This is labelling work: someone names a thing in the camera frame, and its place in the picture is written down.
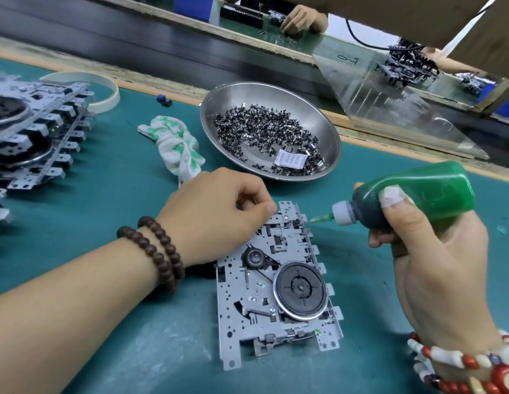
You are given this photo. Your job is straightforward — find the person's right hand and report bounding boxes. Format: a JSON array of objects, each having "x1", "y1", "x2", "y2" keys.
[{"x1": 353, "y1": 183, "x2": 502, "y2": 358}]

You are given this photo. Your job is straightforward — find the person's left hand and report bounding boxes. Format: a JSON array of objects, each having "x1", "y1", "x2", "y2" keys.
[{"x1": 156, "y1": 167, "x2": 279, "y2": 268}]

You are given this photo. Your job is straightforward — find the white green-stained cloth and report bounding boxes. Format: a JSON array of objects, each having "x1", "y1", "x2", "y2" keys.
[{"x1": 138, "y1": 115, "x2": 206, "y2": 187}]

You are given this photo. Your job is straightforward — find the pile of small metal parts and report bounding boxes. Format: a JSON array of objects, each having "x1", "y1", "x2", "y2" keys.
[{"x1": 213, "y1": 104, "x2": 325, "y2": 177}]

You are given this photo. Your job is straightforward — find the green glue squeeze bottle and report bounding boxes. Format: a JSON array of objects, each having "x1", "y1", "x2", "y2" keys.
[{"x1": 308, "y1": 160, "x2": 477, "y2": 230}]

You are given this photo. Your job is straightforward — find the round metal bowl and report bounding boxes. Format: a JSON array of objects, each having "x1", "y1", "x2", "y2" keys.
[{"x1": 199, "y1": 82, "x2": 343, "y2": 181}]

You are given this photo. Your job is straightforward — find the black conveyor belt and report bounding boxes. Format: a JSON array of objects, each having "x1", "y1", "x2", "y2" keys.
[{"x1": 0, "y1": 0, "x2": 509, "y2": 169}]

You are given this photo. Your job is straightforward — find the finished mechanisms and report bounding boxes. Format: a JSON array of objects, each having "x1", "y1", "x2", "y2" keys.
[{"x1": 373, "y1": 40, "x2": 443, "y2": 87}]

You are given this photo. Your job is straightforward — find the person's left forearm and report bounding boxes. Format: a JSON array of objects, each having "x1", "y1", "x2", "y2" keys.
[{"x1": 0, "y1": 250, "x2": 161, "y2": 394}]

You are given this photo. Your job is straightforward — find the clear plastic sheet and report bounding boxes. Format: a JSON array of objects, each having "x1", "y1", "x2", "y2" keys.
[{"x1": 312, "y1": 53, "x2": 491, "y2": 161}]

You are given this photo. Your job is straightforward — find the blue plastic bin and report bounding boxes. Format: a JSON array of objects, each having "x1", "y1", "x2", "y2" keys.
[
  {"x1": 172, "y1": 0, "x2": 215, "y2": 21},
  {"x1": 476, "y1": 82, "x2": 509, "y2": 120}
]

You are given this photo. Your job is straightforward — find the black flat box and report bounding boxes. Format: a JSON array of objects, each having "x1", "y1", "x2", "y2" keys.
[{"x1": 220, "y1": 4, "x2": 268, "y2": 30}]

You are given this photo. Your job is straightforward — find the brown cardboard panel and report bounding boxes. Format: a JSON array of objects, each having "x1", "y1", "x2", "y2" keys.
[{"x1": 304, "y1": 0, "x2": 509, "y2": 83}]

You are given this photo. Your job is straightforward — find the brown bead bracelet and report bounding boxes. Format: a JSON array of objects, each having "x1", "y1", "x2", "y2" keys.
[{"x1": 117, "y1": 216, "x2": 187, "y2": 294}]

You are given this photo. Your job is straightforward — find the red white bead bracelet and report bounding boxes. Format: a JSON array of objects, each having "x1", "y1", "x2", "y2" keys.
[{"x1": 404, "y1": 328, "x2": 509, "y2": 394}]

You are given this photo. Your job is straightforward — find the white tape ring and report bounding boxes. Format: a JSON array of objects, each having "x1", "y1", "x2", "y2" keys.
[{"x1": 40, "y1": 70, "x2": 121, "y2": 114}]

